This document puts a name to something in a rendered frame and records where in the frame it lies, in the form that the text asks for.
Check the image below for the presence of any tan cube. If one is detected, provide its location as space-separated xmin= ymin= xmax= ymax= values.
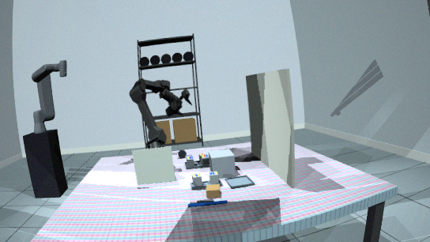
xmin=206 ymin=184 xmax=221 ymax=198

